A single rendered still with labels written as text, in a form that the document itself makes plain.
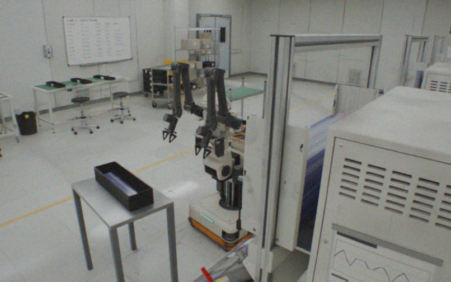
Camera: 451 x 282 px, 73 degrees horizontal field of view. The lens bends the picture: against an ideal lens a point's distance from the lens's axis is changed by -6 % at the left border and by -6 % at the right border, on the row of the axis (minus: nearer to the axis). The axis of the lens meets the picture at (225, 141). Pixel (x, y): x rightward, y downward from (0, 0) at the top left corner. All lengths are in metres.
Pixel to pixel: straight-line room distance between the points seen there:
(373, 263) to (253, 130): 0.40
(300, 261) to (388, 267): 0.38
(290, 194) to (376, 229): 0.20
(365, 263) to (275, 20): 12.06
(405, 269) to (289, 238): 0.27
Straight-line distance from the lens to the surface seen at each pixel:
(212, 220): 2.98
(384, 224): 0.74
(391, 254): 0.77
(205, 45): 9.00
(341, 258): 0.82
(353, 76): 11.48
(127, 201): 2.13
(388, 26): 11.17
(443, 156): 0.67
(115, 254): 2.16
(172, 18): 9.57
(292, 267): 1.07
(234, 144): 3.01
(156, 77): 8.62
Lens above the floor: 1.92
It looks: 20 degrees down
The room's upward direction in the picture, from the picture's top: 1 degrees clockwise
